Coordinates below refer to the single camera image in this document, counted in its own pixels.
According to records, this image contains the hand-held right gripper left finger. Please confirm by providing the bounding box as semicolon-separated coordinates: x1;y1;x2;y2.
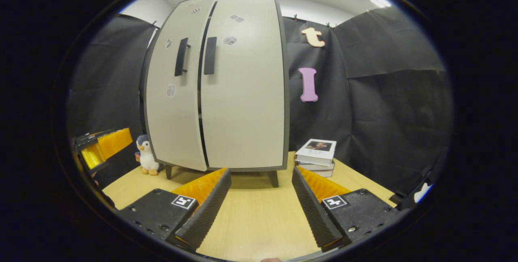
119;168;232;253

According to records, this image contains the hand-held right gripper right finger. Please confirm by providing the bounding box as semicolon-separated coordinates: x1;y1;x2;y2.
291;166;400;254

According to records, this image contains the black door handle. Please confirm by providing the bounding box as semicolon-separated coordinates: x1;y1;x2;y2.
174;38;191;77
204;36;217;76

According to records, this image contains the white book photo cover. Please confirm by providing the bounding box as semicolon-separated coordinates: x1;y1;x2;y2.
295;139;337;167

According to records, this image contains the plush penguin toy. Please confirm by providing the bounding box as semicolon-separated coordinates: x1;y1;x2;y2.
136;134;160;176

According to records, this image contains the white cabinet door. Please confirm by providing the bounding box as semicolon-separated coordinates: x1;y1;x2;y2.
145;0;217;172
201;0;286;169

